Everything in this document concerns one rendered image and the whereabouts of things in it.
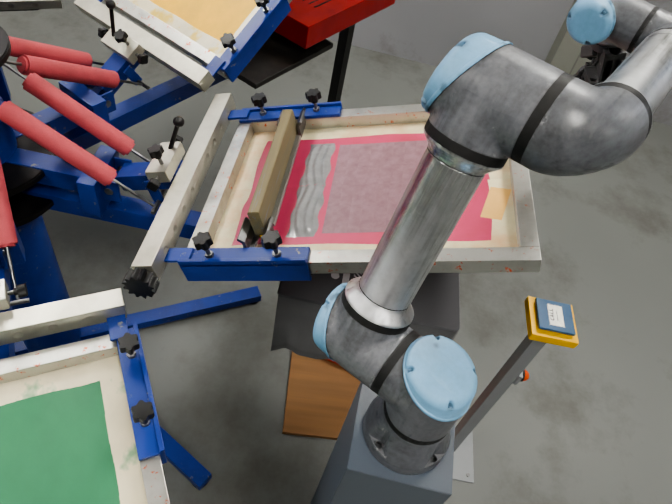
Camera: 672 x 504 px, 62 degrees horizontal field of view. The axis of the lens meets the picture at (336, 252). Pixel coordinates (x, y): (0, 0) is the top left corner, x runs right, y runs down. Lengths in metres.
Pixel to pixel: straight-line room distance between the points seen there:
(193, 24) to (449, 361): 1.47
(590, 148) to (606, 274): 2.69
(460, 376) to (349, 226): 0.58
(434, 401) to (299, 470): 1.47
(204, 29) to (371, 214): 0.92
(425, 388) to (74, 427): 0.76
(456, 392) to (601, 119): 0.41
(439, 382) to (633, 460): 2.02
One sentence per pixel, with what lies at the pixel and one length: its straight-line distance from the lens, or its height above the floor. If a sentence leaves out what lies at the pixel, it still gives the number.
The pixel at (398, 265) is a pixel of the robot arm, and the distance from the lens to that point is 0.80.
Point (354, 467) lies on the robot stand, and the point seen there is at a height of 1.20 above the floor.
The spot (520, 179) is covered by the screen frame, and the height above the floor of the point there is 1.33.
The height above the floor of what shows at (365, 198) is 1.18.
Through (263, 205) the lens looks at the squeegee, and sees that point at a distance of 1.31.
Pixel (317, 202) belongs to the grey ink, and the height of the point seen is 1.15.
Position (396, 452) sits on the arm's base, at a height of 1.25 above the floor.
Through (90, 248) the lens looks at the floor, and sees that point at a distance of 2.84.
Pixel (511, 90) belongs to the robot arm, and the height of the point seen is 1.80.
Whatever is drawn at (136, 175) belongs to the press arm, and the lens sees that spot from 1.58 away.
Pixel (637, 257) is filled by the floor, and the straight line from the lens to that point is 3.59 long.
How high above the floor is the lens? 2.13
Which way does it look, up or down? 49 degrees down
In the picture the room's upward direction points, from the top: 14 degrees clockwise
